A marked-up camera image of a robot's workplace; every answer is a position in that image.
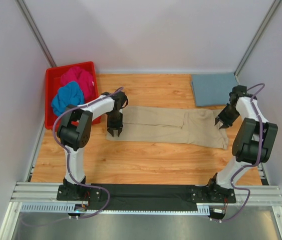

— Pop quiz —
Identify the beige t shirt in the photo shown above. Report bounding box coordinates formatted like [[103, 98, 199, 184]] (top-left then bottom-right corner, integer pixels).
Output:
[[106, 106, 229, 150]]

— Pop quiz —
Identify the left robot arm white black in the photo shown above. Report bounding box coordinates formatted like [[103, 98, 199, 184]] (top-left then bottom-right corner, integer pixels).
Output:
[[54, 88, 128, 201]]

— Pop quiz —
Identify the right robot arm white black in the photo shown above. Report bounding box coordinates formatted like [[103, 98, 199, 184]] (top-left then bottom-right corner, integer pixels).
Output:
[[207, 96, 278, 201]]

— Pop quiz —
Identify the folded grey-blue t shirt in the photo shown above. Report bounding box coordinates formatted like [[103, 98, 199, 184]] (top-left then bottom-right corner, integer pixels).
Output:
[[190, 72, 237, 107]]

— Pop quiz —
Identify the crumpled magenta t shirt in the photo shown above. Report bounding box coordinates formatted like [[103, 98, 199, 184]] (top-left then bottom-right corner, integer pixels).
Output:
[[60, 66, 97, 102]]

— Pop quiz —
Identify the crumpled blue t shirt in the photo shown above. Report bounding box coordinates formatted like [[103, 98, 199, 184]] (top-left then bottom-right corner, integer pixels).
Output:
[[51, 81, 84, 117]]

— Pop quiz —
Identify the red plastic bin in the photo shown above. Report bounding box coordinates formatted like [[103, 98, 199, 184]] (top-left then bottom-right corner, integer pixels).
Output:
[[45, 61, 99, 130]]

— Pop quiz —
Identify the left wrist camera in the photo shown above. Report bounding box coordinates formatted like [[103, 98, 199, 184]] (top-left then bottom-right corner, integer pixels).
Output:
[[115, 91, 129, 110]]

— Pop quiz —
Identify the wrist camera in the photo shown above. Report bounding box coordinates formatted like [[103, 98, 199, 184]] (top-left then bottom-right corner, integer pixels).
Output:
[[115, 91, 129, 110], [229, 85, 250, 102]]

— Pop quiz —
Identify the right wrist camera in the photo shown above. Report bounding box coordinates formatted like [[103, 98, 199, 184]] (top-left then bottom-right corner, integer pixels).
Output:
[[229, 85, 250, 102]]

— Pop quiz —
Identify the white slotted cable duct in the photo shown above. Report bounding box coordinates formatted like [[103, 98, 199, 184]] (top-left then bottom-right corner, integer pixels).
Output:
[[20, 202, 210, 216]]

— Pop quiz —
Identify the aluminium frame rail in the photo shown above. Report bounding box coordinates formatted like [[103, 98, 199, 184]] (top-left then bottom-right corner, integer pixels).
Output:
[[0, 182, 282, 240]]

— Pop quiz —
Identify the right corner aluminium post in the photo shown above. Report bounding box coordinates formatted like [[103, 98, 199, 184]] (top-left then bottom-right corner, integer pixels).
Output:
[[234, 0, 282, 79]]

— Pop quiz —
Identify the corner aluminium post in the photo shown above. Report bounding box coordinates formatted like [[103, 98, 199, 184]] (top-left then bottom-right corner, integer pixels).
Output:
[[15, 0, 57, 68], [234, 0, 282, 79]]

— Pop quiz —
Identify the left corner aluminium post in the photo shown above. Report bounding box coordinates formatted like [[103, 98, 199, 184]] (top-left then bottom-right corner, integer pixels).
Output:
[[15, 0, 57, 68]]

